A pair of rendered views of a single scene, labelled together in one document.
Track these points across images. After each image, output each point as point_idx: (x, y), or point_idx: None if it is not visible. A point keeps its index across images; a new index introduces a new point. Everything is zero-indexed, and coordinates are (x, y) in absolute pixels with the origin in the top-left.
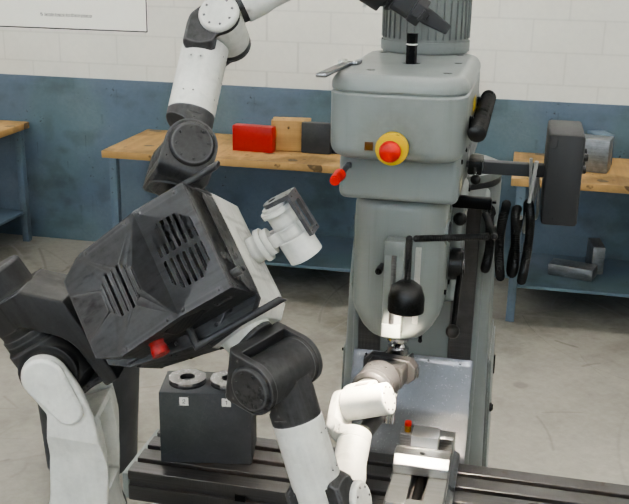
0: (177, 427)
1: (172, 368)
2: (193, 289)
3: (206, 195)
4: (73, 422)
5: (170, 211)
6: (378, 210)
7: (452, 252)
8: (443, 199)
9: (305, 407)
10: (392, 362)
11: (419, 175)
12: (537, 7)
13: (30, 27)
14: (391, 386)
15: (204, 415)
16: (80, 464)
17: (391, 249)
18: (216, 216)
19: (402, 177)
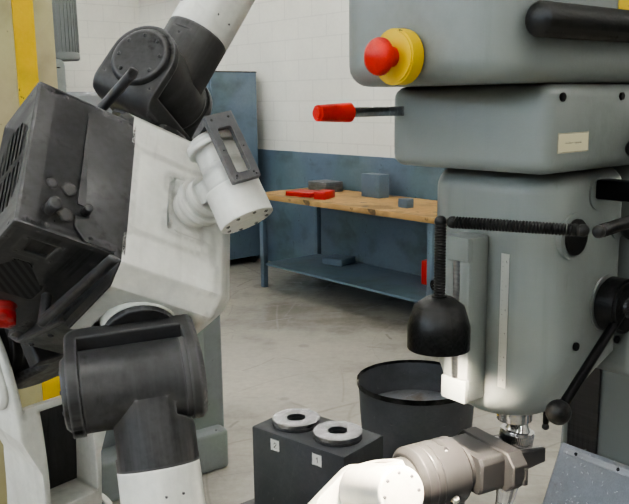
0: (269, 477)
1: (550, 460)
2: None
3: (109, 115)
4: None
5: (21, 120)
6: (452, 189)
7: (605, 282)
8: (524, 163)
9: (142, 446)
10: (480, 448)
11: (489, 121)
12: None
13: None
14: (438, 480)
15: (295, 470)
16: (24, 467)
17: (451, 249)
18: (107, 142)
19: (466, 126)
